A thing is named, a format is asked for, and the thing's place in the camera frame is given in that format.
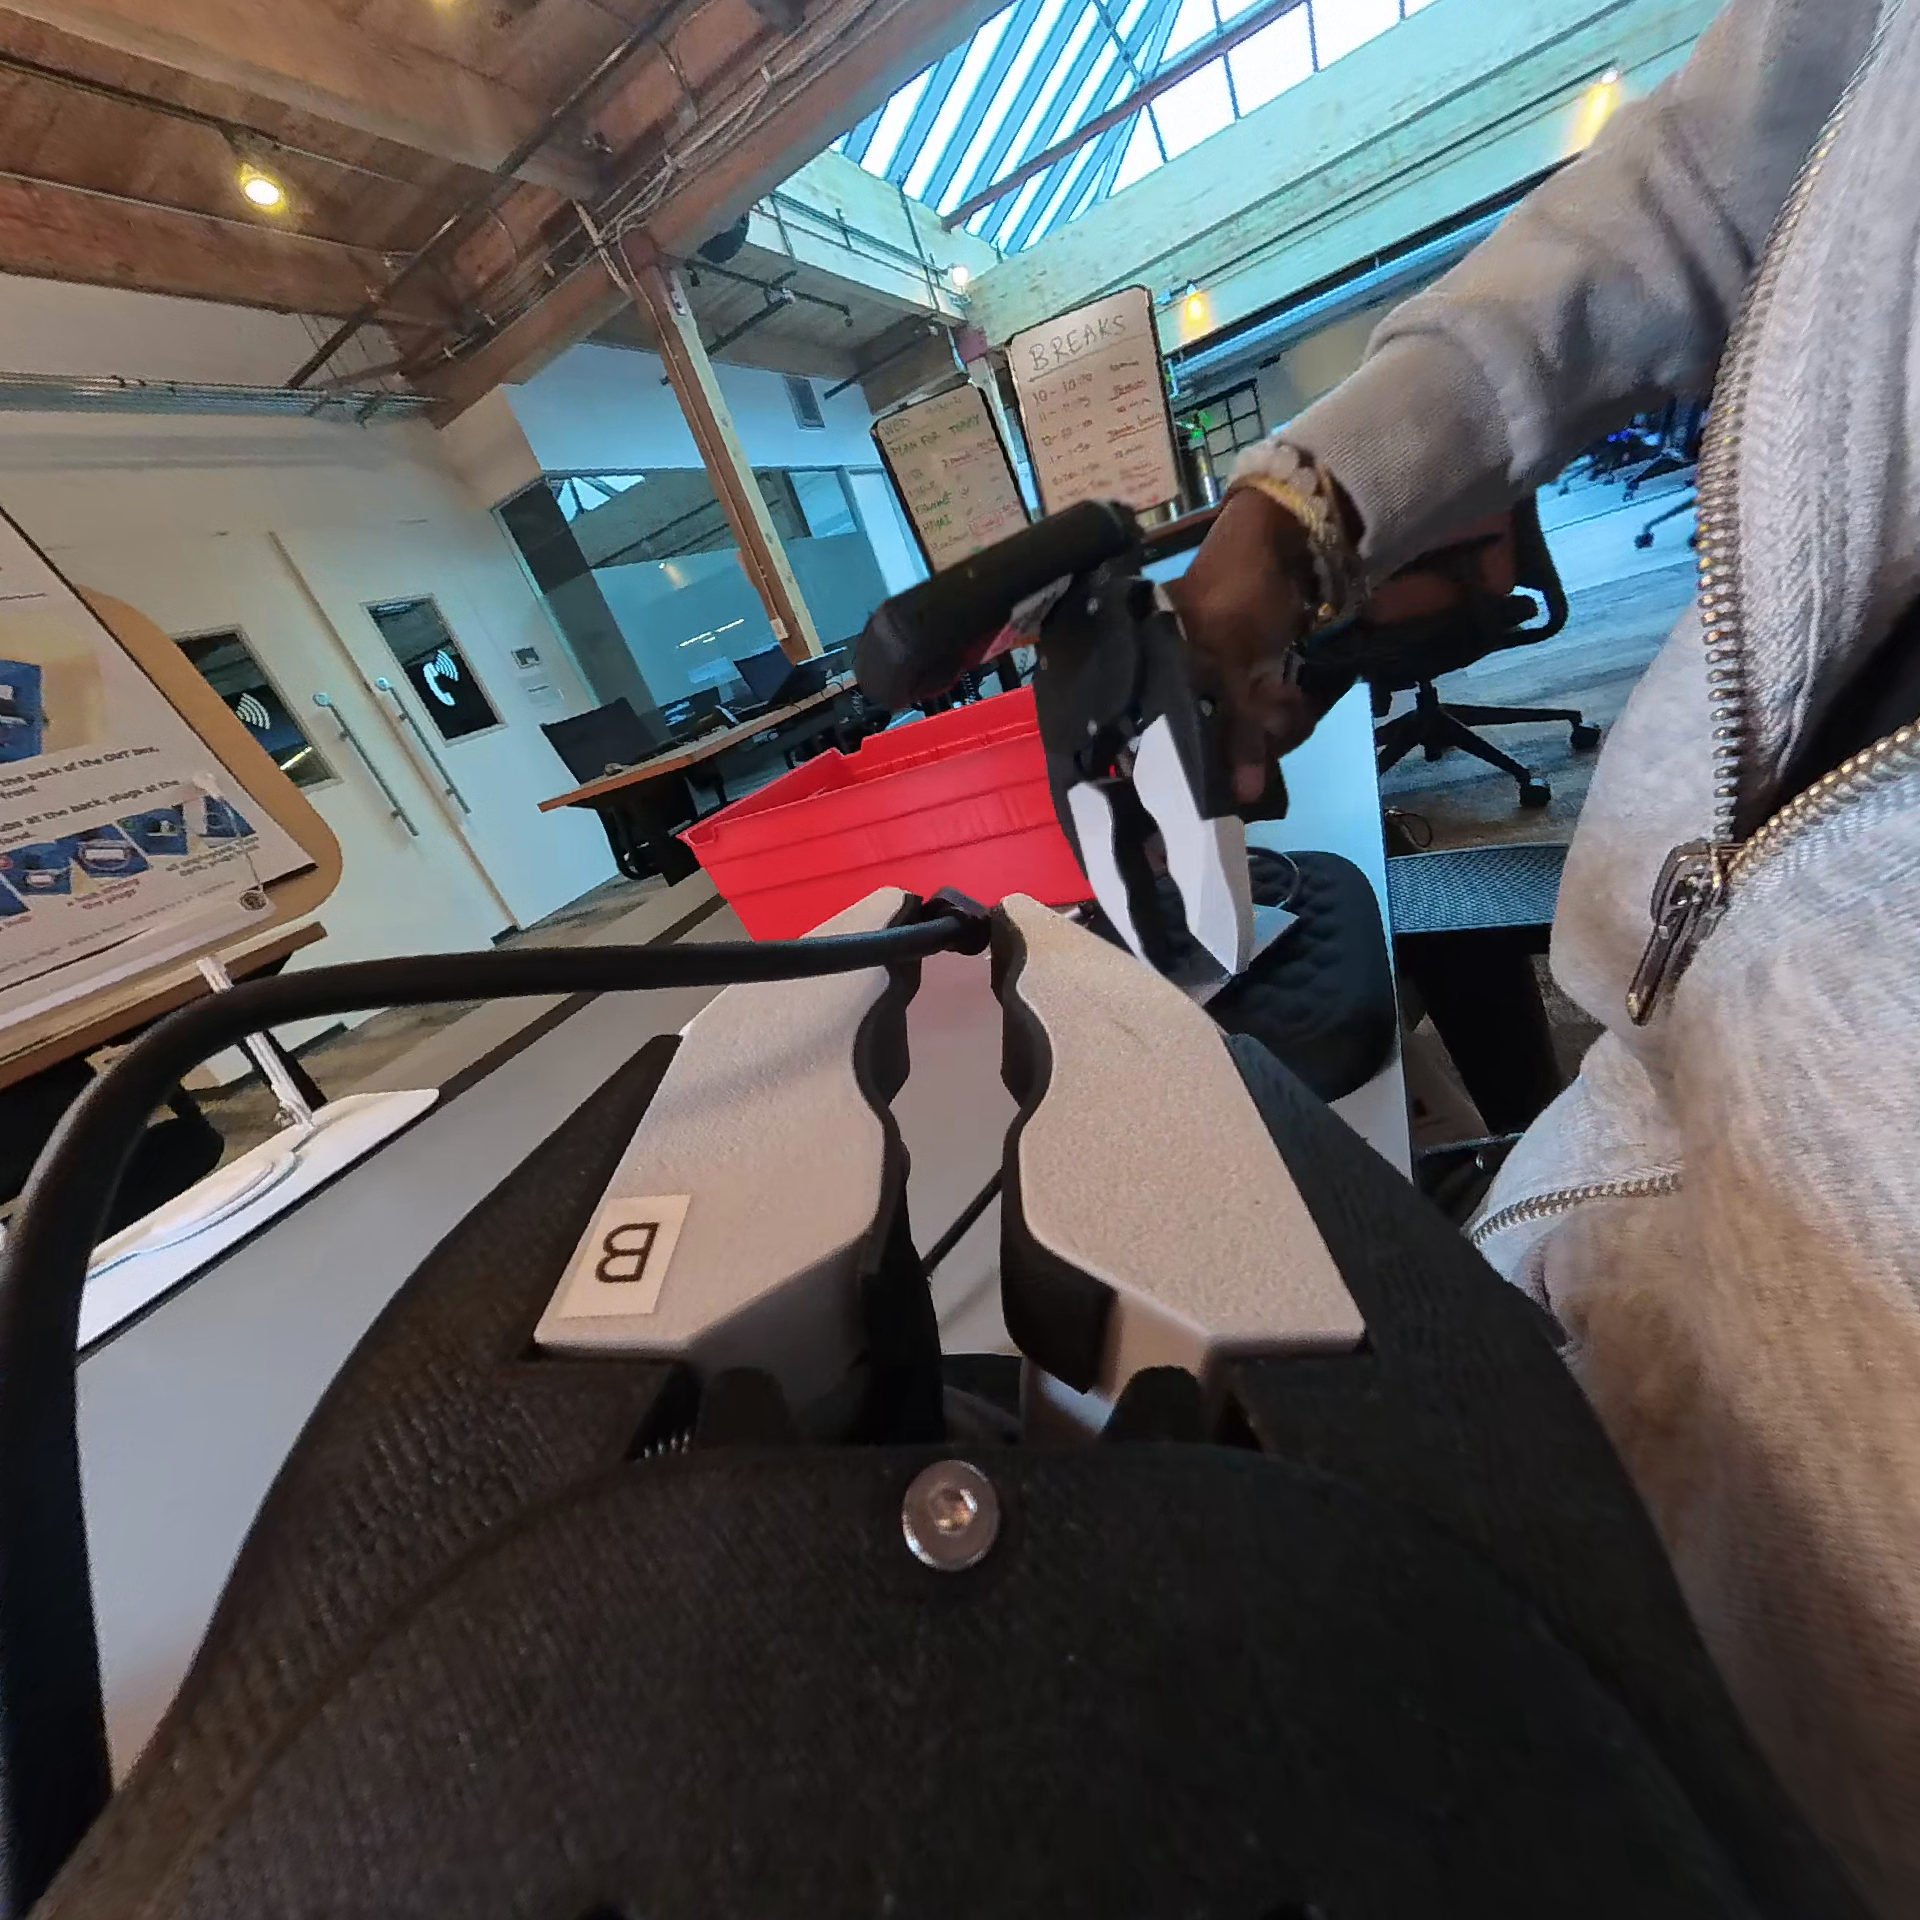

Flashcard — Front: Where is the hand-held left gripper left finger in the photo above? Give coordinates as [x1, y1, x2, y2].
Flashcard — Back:
[534, 886, 924, 1429]

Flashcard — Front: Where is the person's right forearm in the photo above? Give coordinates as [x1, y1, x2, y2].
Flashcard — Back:
[1266, 135, 1803, 600]

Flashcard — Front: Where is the black dimpled cushion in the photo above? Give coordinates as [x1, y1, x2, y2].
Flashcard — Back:
[1198, 849, 1400, 1098]

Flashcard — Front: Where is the metal door handle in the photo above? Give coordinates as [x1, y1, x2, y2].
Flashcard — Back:
[315, 693, 421, 839]

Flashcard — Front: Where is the black office chair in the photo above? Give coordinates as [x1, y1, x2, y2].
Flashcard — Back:
[1372, 502, 1604, 814]

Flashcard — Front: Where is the grey metal usb hub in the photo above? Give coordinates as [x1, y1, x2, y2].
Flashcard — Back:
[1198, 902, 1307, 998]

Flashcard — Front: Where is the black desk chair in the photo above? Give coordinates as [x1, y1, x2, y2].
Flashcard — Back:
[538, 705, 669, 879]

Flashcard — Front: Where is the wooden support post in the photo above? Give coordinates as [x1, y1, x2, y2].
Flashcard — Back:
[622, 238, 820, 647]

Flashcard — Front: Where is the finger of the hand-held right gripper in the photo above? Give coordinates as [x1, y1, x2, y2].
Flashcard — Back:
[1127, 715, 1248, 971]
[1067, 778, 1166, 965]

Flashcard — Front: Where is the black phone sign panel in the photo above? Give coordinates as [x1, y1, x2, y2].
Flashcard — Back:
[366, 596, 503, 746]

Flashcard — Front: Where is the red plastic bin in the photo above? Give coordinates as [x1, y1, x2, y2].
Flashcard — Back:
[683, 686, 1104, 948]

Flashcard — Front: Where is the wooden office desk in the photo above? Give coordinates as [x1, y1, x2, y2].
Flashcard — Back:
[538, 674, 902, 886]

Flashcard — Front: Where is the black mesh chair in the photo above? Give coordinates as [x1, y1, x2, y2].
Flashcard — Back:
[1385, 842, 1575, 1186]

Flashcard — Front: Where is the small handwritten whiteboard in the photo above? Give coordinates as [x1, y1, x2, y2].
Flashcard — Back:
[870, 382, 1038, 580]

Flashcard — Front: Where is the large handwritten whiteboard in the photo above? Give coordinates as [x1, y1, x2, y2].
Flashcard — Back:
[1001, 285, 1188, 518]

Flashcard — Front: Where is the person's grey zip hoodie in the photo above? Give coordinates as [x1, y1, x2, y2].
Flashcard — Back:
[1469, 0, 1920, 1920]

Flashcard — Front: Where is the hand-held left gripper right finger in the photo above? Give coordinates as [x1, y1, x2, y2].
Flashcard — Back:
[989, 892, 1369, 1434]

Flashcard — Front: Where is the person's right hand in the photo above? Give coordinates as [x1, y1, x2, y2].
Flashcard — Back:
[1170, 480, 1357, 803]

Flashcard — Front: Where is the printed instruction board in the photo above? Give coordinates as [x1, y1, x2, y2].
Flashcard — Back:
[0, 502, 344, 1091]

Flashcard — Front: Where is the black cable with orange plugs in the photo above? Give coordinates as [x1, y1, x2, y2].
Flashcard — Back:
[0, 892, 998, 1837]

